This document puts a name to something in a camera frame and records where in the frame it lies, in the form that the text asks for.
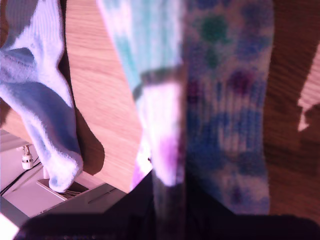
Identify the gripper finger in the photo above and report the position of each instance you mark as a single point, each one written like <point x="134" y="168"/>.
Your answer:
<point x="202" y="202"/>
<point x="135" y="200"/>

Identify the pastel tie-dye sock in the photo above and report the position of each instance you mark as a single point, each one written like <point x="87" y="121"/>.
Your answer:
<point x="150" y="112"/>
<point x="225" y="100"/>

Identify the plain white sock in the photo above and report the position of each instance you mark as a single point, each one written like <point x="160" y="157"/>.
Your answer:
<point x="37" y="100"/>

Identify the small white valve fitting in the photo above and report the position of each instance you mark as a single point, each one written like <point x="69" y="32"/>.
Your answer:
<point x="27" y="157"/>

